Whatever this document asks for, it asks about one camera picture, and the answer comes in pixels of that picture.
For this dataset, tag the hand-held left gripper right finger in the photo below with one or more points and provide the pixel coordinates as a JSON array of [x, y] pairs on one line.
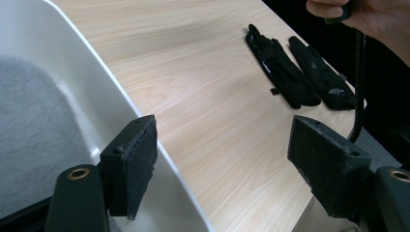
[[332, 170]]

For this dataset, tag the white plastic bin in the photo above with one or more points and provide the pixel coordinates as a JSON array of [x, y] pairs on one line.
[[96, 96]]

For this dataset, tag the grey furry mitten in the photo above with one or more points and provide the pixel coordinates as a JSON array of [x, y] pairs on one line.
[[32, 129]]

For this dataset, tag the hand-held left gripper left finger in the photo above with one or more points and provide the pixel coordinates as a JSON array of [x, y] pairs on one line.
[[132, 167]]

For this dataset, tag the black glove with white logo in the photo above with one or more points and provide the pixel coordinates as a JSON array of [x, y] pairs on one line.
[[322, 77]]

